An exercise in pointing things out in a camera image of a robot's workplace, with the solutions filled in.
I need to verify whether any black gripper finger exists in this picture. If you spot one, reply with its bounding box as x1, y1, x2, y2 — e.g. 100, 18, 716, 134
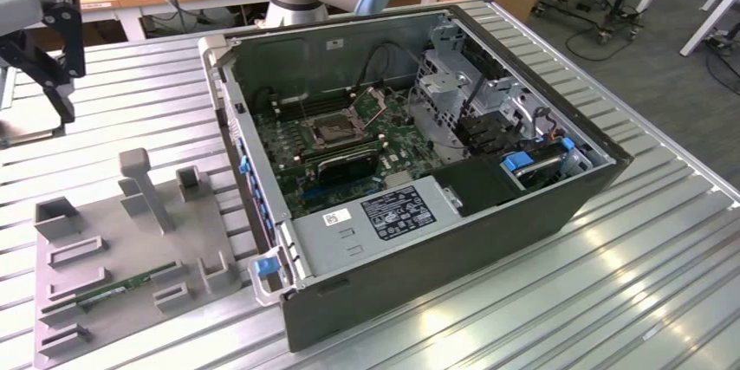
0, 31, 59, 85
40, 0, 87, 124

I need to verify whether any silver square CPU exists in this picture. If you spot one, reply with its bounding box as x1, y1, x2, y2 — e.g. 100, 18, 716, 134
0, 120, 66, 146

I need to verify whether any black RAM slot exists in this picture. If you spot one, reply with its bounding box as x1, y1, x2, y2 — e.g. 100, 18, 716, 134
275, 99, 356, 122
271, 91, 352, 114

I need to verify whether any CPU socket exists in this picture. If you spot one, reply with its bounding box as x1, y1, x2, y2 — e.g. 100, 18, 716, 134
308, 112, 372, 151

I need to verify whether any grey parts rack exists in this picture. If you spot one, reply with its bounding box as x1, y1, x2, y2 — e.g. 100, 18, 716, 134
31, 148, 242, 370

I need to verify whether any metal socket cover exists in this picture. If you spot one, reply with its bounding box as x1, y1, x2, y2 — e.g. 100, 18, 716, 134
344, 87, 390, 116

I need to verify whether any black glossy card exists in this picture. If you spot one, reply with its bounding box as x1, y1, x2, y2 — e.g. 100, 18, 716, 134
315, 149, 382, 188

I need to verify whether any thin metal locking lever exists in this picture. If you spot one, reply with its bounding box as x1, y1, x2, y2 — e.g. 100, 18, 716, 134
370, 91, 402, 123

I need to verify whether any green RAM stick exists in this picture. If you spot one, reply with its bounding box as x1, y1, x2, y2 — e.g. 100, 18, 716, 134
72, 262, 179, 307

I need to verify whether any green motherboard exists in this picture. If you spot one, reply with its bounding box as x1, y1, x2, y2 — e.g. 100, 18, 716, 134
254, 88, 462, 220

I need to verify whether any silver drive cage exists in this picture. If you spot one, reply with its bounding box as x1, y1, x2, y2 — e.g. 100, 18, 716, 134
414, 47, 484, 150

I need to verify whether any grey power supply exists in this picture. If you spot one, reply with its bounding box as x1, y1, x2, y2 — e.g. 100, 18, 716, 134
286, 176, 466, 279

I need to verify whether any metal disk bay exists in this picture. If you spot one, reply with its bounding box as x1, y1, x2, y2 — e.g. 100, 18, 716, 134
462, 75, 606, 191

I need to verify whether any hard disk in blue carrier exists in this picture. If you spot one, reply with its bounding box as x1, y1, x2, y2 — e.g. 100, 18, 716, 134
500, 144, 567, 192

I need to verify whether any black open PC case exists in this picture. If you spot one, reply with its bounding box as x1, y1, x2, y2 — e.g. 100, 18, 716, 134
198, 0, 636, 353

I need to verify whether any black looped internal wire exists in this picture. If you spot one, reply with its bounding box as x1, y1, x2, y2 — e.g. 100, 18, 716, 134
355, 42, 419, 90

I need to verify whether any blue handle latch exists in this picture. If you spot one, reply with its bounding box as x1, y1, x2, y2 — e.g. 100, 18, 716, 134
254, 258, 280, 279

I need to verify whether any grey case handle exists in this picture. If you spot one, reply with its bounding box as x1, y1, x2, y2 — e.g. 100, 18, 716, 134
247, 244, 294, 307

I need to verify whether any white table frame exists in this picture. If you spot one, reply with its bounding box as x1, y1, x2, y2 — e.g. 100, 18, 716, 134
679, 0, 740, 57

